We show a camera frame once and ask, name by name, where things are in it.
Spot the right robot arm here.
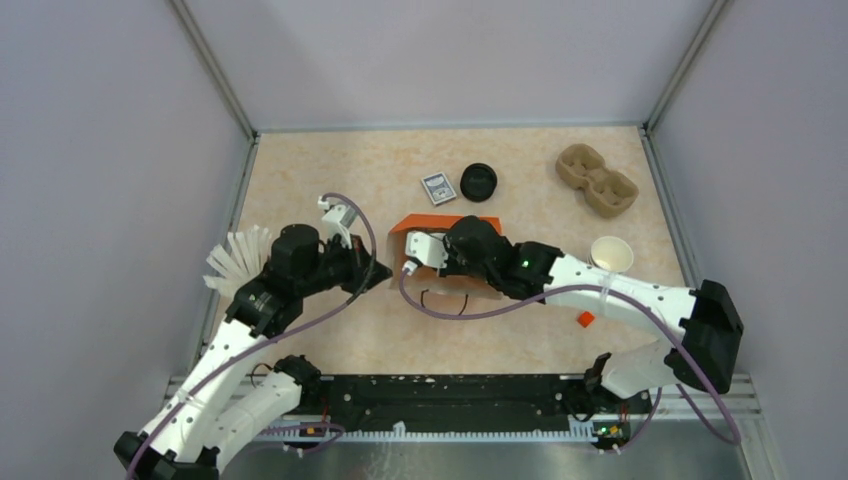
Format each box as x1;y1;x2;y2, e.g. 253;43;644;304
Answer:
443;216;744;412

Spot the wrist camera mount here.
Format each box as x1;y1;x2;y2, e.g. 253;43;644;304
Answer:
402;230;449;276
317;193;359;250

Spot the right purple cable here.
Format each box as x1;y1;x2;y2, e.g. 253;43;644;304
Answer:
397;264;742;446

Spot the stack of brown paper cups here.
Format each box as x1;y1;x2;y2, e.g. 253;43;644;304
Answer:
588;236;635;273

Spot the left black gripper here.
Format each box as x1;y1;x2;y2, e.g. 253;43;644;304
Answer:
297;232;393;296

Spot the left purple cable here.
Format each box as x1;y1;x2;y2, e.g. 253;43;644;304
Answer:
124;192;379;480

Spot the stack of black lids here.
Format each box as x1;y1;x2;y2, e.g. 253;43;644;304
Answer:
460;163;498;202

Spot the small red cube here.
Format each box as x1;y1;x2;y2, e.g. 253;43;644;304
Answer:
576;311;595;328

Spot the playing card box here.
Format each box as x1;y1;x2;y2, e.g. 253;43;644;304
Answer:
421;172;457;206

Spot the purple cable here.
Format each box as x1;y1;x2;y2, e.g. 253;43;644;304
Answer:
124;192;379;480
397;264;742;446

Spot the brown pulp cup carrier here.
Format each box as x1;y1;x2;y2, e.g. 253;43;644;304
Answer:
555;143;640;219

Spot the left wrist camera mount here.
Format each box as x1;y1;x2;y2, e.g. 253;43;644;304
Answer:
317;193;359;250

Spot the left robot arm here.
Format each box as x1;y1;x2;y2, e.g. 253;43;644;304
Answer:
114;224;392;479

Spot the orange paper bag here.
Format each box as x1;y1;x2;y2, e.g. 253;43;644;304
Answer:
386;213;503;315

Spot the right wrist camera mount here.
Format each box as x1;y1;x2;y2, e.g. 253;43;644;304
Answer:
402;230;449;276

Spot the white plastic stirrers bundle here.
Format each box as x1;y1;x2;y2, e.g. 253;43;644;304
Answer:
203;225;272;299

